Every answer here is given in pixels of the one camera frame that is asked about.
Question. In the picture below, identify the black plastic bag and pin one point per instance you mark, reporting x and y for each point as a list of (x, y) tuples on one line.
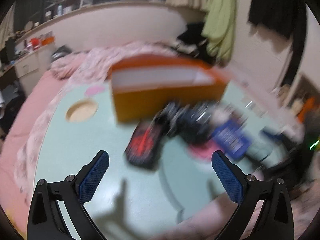
[(190, 122)]

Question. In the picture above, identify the black hanging garment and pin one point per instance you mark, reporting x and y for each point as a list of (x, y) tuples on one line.
[(277, 5)]

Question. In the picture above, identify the orange cardboard box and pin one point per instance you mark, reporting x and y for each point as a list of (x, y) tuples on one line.
[(160, 100)]

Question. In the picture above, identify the red container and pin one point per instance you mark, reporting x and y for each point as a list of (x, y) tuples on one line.
[(35, 43)]

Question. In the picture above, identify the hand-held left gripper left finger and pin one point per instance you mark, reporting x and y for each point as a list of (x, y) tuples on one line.
[(93, 177)]

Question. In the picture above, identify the pile of black clothes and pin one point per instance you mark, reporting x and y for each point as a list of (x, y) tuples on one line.
[(195, 40)]

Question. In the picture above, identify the white fluffy scrunchie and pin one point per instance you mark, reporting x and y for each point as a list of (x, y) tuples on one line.
[(223, 115)]

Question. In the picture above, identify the light green hanging garment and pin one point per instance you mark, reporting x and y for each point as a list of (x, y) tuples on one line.
[(221, 20)]

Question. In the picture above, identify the red and black packet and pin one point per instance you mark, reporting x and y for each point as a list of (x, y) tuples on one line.
[(143, 145)]

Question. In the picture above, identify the pink rose print cloth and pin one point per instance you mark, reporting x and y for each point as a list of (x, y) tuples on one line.
[(225, 220)]

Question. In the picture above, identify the black monitor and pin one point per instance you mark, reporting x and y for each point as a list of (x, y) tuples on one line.
[(10, 51)]

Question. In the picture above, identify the blue printed packet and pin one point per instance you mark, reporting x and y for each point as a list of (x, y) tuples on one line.
[(231, 138)]

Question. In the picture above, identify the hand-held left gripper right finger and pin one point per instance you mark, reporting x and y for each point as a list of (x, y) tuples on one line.
[(228, 177)]

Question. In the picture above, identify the pink floral blanket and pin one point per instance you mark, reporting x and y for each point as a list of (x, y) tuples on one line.
[(100, 60)]

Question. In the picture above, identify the small orange box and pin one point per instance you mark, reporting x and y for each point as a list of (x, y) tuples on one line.
[(47, 41)]

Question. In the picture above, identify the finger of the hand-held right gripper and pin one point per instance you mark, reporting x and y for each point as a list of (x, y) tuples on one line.
[(271, 133)]

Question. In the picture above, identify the small white drawer cabinet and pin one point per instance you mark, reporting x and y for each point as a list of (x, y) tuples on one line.
[(27, 65)]

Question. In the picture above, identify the round mirror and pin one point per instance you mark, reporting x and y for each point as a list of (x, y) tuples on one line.
[(29, 25)]

